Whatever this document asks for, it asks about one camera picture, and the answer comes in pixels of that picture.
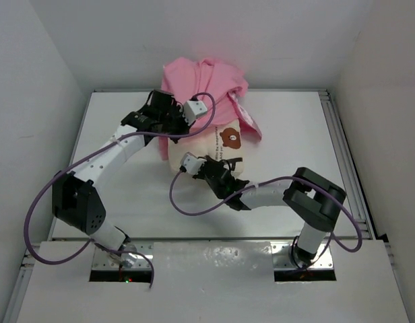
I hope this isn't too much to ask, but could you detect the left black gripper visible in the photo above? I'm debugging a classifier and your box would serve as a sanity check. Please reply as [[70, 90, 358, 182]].
[[159, 106, 195, 145]]

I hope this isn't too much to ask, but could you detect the cream pillow with bear print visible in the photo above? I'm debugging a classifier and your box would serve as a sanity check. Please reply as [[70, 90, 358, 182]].
[[168, 120, 244, 176]]

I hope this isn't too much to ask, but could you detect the pink pillowcase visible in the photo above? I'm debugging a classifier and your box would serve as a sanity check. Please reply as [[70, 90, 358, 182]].
[[159, 57, 262, 161]]

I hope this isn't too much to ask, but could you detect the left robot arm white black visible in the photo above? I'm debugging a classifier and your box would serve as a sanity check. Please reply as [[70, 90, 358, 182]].
[[52, 90, 189, 250]]

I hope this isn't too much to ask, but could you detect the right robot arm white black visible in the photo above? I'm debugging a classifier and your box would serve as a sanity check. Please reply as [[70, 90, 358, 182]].
[[193, 159, 346, 267]]

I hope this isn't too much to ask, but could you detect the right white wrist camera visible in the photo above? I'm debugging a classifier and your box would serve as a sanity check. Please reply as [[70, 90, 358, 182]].
[[179, 152, 206, 176]]

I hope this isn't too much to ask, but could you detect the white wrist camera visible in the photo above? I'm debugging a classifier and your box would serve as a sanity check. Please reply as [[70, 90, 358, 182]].
[[179, 152, 206, 176], [183, 100, 208, 126]]

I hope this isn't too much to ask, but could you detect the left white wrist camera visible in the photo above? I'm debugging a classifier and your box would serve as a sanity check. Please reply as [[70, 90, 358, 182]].
[[183, 100, 208, 126]]

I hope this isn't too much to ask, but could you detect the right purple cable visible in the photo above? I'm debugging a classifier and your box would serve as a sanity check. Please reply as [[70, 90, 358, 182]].
[[169, 168, 363, 253]]

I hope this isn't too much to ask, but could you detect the purple cable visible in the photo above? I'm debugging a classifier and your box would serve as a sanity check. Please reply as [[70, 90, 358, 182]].
[[169, 168, 363, 253], [25, 92, 218, 290]]

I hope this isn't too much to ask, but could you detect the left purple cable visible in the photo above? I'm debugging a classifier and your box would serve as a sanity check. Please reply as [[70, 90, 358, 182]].
[[25, 92, 218, 290]]

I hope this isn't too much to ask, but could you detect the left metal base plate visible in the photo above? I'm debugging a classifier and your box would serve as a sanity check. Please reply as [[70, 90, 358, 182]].
[[92, 247, 153, 271]]

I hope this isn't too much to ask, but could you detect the metal base plate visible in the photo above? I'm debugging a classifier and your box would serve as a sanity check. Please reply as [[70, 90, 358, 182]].
[[92, 247, 153, 271], [271, 240, 334, 272]]

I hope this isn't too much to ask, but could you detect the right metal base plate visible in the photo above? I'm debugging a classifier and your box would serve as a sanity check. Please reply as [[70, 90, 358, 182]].
[[271, 240, 334, 272]]

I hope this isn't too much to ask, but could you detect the aluminium table frame rail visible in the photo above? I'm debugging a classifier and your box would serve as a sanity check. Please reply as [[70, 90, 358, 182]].
[[319, 90, 389, 244]]

